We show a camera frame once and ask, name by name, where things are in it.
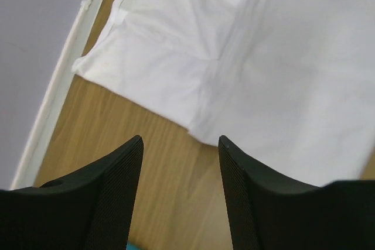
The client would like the white t-shirt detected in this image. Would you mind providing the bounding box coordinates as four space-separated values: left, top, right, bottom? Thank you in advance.
72 0 374 186

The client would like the folded teal t-shirt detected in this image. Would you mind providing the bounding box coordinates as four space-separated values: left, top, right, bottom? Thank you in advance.
126 242 141 250

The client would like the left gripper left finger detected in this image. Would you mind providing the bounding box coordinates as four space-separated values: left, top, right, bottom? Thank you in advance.
1 135 144 249

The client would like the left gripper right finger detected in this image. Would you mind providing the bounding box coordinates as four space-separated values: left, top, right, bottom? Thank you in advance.
219 136 374 249

